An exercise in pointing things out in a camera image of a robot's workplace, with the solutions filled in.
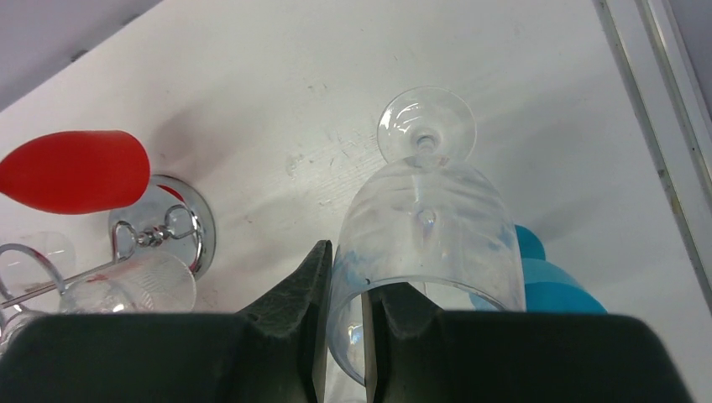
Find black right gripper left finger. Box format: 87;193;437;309
1;240;332;402

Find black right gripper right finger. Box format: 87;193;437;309
362;283;692;402

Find clear glass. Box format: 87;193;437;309
58;252;196;313

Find clear glass back gold rack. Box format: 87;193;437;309
327;86;526;383

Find blue wine glass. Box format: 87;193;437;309
516;225;607;314

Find clear glass back left silver rack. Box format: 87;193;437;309
1;232;76;353

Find red wine glass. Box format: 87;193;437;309
1;130;150;215

